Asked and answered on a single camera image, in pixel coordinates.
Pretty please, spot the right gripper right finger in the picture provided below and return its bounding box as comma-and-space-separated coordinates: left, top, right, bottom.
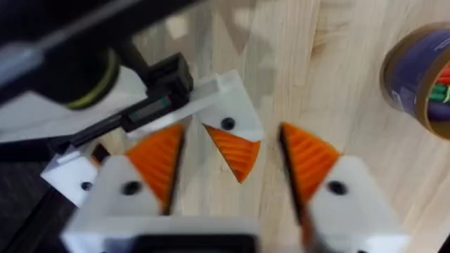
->
278, 122, 411, 253

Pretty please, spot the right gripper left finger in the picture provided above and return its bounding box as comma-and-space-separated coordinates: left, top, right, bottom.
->
79, 122, 186, 219

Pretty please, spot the round tub with toys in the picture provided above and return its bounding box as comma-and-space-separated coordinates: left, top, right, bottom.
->
380, 21, 450, 141

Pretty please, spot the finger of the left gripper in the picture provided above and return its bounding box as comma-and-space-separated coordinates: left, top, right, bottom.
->
194, 69, 265, 185

